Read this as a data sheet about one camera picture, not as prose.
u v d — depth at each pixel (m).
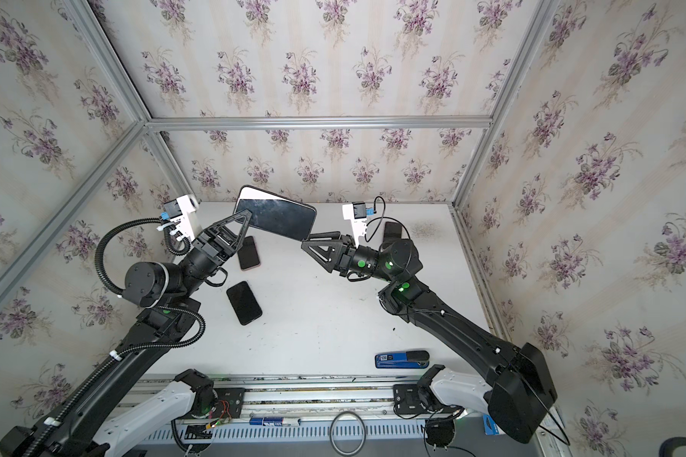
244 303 0.94
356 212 0.54
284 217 0.53
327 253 0.60
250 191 0.51
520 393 0.39
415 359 0.76
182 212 0.49
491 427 0.69
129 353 0.45
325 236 0.59
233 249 0.50
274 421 0.69
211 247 0.48
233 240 0.51
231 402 0.73
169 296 0.47
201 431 0.71
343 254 0.52
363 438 0.67
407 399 0.73
